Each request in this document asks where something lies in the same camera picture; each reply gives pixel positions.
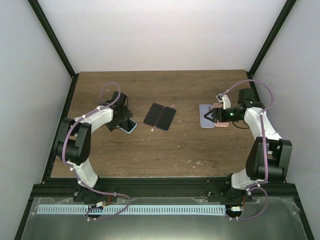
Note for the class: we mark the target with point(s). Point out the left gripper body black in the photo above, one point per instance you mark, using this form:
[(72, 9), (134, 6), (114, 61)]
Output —
[(126, 115)]

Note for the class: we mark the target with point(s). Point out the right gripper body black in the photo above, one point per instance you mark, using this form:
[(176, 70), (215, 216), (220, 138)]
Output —
[(229, 118)]

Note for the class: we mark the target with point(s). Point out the pink phone case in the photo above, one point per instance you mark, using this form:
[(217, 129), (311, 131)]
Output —
[(220, 124)]

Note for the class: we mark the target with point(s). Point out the blue phone black screen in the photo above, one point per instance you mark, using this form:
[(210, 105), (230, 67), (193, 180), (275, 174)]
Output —
[(166, 118)]

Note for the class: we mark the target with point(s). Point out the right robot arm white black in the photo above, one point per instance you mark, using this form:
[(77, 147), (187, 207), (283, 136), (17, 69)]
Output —
[(269, 157)]

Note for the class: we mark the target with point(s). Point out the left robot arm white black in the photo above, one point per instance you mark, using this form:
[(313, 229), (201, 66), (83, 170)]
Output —
[(73, 142)]

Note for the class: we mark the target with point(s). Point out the clear acrylic sheet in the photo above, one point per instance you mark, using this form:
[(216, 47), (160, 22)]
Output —
[(273, 218)]

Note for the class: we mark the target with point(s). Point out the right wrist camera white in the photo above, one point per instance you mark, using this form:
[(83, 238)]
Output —
[(224, 100)]

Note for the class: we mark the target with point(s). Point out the light blue slotted cable duct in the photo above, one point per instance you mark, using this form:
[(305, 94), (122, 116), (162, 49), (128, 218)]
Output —
[(78, 209)]

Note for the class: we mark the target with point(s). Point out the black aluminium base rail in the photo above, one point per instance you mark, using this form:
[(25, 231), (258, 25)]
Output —
[(216, 189)]

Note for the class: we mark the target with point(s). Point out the right black frame post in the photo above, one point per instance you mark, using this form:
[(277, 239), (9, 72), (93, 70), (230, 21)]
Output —
[(279, 22)]

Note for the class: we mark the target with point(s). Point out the black frame post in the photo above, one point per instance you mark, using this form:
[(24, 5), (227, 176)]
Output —
[(279, 22), (42, 18)]

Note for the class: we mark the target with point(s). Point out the left black frame post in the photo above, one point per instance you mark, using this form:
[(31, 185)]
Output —
[(42, 18)]

